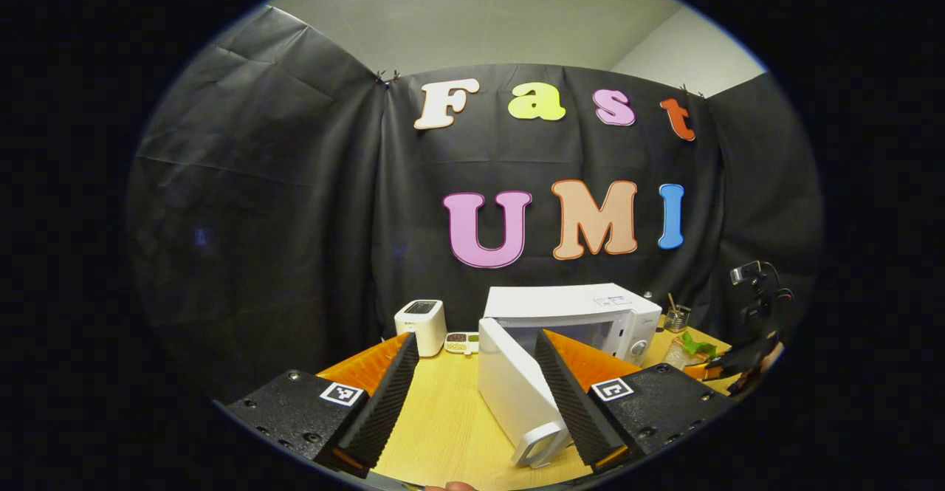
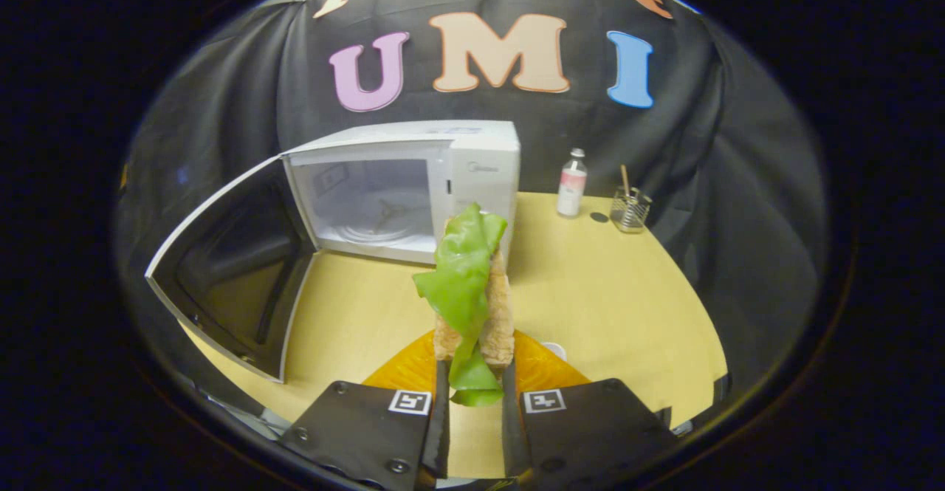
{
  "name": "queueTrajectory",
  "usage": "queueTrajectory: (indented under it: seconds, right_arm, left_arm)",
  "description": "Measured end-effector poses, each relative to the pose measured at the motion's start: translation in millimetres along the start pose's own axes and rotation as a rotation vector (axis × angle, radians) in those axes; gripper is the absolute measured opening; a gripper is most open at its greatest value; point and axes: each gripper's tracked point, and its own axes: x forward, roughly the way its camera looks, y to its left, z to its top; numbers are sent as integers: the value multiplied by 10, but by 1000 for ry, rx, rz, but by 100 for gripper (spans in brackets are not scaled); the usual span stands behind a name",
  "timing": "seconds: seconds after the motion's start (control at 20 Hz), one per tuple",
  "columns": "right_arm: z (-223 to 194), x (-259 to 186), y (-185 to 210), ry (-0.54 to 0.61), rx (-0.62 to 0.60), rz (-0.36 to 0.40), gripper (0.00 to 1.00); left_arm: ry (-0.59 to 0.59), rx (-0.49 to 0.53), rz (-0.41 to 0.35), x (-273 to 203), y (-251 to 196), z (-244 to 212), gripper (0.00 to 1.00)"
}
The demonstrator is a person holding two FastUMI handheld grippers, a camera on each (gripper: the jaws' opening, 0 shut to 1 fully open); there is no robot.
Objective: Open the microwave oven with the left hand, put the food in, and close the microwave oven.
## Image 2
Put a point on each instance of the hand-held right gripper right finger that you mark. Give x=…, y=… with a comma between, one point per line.
x=513, y=432

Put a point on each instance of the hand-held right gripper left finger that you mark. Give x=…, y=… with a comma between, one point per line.
x=441, y=432

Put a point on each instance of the lettuce bread sandwich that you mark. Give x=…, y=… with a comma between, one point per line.
x=461, y=277

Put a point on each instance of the white microwave oven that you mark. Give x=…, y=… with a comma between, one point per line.
x=480, y=173

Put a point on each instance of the glass microwave turntable plate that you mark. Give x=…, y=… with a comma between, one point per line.
x=362, y=229

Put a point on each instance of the white rectangular tray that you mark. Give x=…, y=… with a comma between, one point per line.
x=555, y=351

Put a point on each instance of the small black table clamp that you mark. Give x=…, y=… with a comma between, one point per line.
x=721, y=389

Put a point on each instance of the small black round cap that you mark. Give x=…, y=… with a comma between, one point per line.
x=599, y=217

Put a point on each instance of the clear glass cup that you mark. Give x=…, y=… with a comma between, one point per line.
x=631, y=214

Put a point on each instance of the small pink label bottle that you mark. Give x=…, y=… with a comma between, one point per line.
x=571, y=188

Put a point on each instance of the thin wooden stick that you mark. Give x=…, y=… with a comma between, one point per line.
x=625, y=179

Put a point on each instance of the black backdrop cloth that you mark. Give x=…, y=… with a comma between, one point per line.
x=738, y=181

